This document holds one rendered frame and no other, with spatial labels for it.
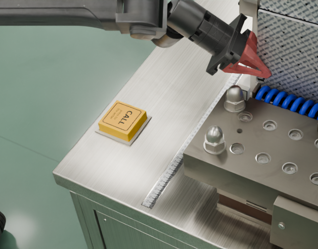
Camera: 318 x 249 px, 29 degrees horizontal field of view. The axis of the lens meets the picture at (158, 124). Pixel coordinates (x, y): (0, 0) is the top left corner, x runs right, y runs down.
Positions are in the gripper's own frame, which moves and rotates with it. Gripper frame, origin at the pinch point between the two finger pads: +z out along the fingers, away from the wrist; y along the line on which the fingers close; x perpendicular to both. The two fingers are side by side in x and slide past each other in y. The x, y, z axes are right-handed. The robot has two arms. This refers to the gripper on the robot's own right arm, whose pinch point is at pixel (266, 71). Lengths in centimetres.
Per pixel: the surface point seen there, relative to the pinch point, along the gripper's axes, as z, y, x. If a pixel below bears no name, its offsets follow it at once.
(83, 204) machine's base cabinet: -11.6, 22.1, -34.9
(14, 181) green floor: -17, -22, -144
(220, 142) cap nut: -2.9, 16.4, -2.0
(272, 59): -1.3, 0.4, 3.6
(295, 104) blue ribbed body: 6.0, 4.4, 1.8
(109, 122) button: -15.6, 8.0, -27.3
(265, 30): -5.8, 0.0, 7.5
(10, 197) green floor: -15, -15, -142
